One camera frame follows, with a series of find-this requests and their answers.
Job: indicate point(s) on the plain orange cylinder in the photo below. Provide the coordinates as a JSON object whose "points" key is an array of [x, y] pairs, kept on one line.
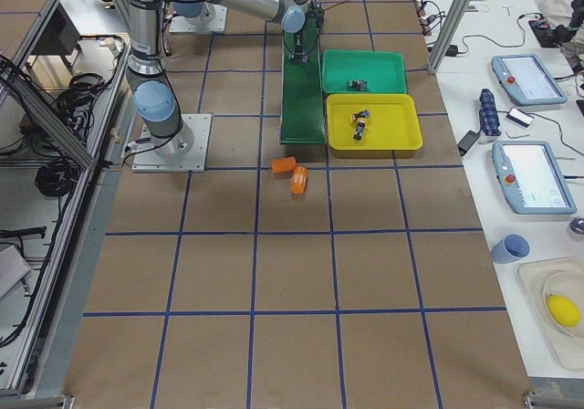
{"points": [[283, 165]]}

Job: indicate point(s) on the orange cylinder marked 4680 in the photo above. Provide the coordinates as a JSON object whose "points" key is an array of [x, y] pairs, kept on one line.
{"points": [[299, 180]]}

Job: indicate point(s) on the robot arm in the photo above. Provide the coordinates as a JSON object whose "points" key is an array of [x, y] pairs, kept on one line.
{"points": [[154, 99]]}

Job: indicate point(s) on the green plastic tray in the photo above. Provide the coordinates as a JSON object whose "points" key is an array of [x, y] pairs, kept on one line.
{"points": [[384, 71]]}

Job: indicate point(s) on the green conveyor belt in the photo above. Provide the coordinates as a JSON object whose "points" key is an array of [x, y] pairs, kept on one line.
{"points": [[302, 118]]}

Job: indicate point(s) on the yellow plastic tray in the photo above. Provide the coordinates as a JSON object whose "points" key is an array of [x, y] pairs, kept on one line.
{"points": [[393, 126]]}

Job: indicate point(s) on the blue checkered cloth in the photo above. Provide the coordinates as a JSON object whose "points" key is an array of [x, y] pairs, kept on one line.
{"points": [[488, 115]]}

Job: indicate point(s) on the far teach pendant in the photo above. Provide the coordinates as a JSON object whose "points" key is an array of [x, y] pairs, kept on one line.
{"points": [[527, 81]]}

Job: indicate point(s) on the teach pendant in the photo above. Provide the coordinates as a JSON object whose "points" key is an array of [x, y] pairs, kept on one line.
{"points": [[530, 178], [527, 81]]}

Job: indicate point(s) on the near teach pendant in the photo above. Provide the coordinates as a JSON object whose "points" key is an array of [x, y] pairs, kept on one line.
{"points": [[530, 178]]}

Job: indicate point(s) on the blue plastic cup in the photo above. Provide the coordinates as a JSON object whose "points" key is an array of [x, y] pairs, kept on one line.
{"points": [[510, 249]]}

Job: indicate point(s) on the beige tray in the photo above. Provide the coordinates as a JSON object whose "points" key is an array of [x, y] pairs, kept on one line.
{"points": [[568, 350]]}

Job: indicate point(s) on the white bowl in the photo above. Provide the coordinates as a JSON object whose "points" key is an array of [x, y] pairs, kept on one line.
{"points": [[568, 284]]}

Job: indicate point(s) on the yellow lemon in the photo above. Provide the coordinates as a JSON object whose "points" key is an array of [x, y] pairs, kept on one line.
{"points": [[564, 311]]}

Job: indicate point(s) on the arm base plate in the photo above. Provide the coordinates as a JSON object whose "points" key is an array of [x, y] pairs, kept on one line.
{"points": [[212, 20], [185, 152]]}

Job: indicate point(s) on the aluminium frame post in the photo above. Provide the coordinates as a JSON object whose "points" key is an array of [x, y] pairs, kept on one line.
{"points": [[448, 28]]}

